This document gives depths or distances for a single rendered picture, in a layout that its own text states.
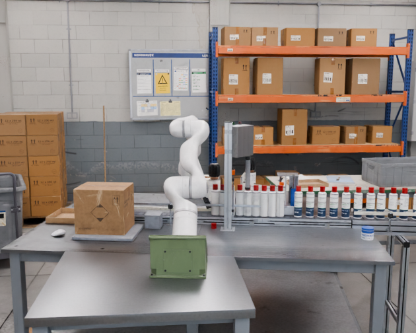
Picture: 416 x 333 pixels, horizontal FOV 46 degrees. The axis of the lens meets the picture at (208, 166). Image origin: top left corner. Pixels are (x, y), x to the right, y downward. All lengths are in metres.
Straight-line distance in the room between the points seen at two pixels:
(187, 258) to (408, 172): 2.99
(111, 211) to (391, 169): 2.78
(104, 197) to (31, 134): 3.41
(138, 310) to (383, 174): 3.18
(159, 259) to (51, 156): 4.06
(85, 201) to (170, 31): 4.90
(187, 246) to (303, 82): 5.74
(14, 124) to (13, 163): 0.47
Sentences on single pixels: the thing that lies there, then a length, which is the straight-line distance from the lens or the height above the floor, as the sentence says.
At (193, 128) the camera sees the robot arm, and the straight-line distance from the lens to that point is 2.74.
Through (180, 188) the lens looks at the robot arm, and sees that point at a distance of 2.52.
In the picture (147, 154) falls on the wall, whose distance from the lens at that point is 7.53.
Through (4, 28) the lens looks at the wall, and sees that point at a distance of 7.79.
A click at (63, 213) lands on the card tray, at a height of 0.83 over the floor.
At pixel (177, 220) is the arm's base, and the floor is 1.06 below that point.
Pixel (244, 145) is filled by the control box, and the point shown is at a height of 1.36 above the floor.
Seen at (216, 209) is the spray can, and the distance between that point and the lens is 3.18.
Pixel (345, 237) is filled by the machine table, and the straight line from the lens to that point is 3.02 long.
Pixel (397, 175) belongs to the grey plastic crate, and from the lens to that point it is 4.81.
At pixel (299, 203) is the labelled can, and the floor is 0.97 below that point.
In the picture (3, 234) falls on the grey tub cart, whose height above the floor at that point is 0.36.
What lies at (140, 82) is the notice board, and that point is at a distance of 7.34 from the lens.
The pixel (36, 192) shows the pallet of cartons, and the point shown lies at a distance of 6.31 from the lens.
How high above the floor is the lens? 1.70
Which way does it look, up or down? 9 degrees down
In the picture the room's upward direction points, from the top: straight up
